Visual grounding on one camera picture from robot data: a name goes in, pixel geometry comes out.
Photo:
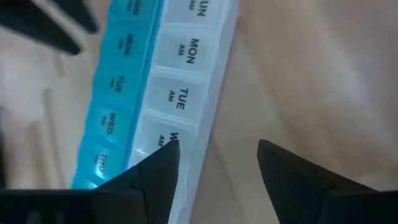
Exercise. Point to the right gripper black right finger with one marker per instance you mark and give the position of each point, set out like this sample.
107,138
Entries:
311,199

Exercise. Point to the blue and clear pill organizer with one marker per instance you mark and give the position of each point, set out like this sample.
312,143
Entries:
180,77

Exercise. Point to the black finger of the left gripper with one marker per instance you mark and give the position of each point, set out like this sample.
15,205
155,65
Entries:
79,15
37,25

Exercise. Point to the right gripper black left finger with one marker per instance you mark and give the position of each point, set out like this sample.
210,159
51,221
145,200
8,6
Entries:
109,205

